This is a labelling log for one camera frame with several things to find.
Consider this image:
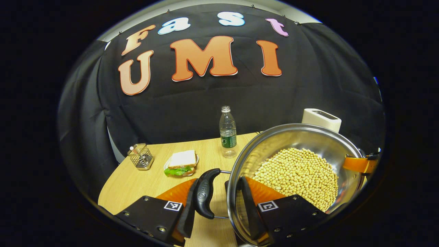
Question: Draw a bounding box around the black backdrop cloth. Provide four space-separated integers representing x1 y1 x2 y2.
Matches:
58 3 386 203

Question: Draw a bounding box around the row of small backdrop clips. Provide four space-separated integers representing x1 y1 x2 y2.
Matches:
118 5 299 35

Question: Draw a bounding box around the metal wire utensil holder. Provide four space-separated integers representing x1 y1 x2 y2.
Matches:
127 143 154 170

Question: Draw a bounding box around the steel pot with black handles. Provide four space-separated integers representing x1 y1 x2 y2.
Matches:
194 123 369 247

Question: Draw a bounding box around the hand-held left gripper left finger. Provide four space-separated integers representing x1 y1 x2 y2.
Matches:
114 178 199 247

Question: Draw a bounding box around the clear plastic water bottle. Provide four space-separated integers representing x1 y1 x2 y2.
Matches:
219 106 237 158

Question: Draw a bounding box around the white toaster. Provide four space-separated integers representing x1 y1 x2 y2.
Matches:
302 108 342 133

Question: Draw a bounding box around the sandwich with lettuce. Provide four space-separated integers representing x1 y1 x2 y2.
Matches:
164 150 197 177

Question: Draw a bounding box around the pile of yellow soybeans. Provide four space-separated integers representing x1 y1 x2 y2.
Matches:
253 148 339 212

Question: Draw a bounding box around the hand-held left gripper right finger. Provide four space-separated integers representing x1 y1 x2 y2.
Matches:
237 176 328 247

